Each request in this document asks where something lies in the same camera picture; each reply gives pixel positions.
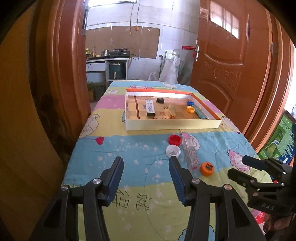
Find white cartoon printed box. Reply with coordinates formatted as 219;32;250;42
145;99;156;118

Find red carton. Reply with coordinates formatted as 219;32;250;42
251;209;265;233

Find clear patterned plastic tube box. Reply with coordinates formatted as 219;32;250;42
182;133;200;171

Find teal rectangular box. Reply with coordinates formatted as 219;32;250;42
193;105;207;120

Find white plastic sacks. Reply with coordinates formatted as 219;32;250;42
148;49;185;84

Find white bottle cap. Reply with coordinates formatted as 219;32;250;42
166;145;181;158

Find plain orange bottle cap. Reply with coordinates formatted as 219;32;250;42
186;105;195;113

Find colourful cartoon tablecloth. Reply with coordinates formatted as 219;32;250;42
62;80;273;241

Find cardboard wall sheets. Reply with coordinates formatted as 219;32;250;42
85;26;160;59

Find black round cap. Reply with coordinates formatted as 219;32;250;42
156;97;165;103

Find green and blue carton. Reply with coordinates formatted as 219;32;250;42
258;110;295;164

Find shallow orange-rimmed cardboard tray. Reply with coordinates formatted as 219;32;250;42
125;88;222;131

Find black gas stove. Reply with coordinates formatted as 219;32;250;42
109;49;130;58

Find brown wooden door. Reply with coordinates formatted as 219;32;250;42
189;0;273;140

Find blue bottle cap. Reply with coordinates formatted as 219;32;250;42
187;101;195;106

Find red bottle cap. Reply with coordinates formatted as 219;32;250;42
168;135;182;146

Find person right hand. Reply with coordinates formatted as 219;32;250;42
263;213;295;240

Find dark green air fryer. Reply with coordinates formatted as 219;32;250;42
109;62;123;80

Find orange cap with black label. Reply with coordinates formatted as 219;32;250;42
200;162;215;177

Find gold rectangular box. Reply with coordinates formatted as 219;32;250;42
169;105;176;119

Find white kitchen counter cabinet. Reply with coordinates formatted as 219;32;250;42
85;58;130;86

